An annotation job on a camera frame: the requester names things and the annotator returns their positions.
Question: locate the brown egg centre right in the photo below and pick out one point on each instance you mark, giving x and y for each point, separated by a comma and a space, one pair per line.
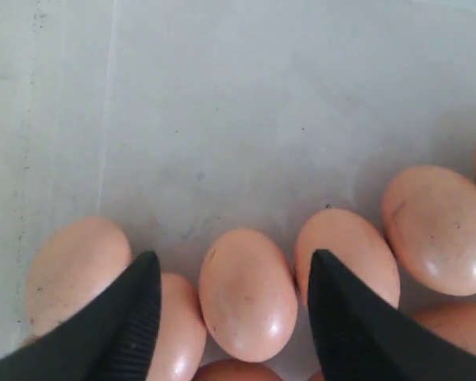
453, 321

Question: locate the brown egg centre upper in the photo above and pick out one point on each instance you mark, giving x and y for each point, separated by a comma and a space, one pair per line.
357, 243

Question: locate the brown egg front left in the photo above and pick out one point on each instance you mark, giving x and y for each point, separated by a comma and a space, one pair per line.
182, 333

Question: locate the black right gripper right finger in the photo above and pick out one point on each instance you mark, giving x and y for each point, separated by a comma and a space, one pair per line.
359, 336

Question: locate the brown egg far left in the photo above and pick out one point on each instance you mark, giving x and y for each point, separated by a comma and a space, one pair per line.
72, 268

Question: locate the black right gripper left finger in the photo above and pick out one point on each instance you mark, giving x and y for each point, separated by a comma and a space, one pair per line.
112, 338

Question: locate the brown egg middle front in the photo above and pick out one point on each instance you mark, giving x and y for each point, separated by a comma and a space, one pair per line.
235, 370

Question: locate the brown egg lower right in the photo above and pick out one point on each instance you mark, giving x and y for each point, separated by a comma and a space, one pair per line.
316, 377

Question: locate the clear plastic bin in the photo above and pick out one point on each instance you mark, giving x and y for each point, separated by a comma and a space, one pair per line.
180, 120

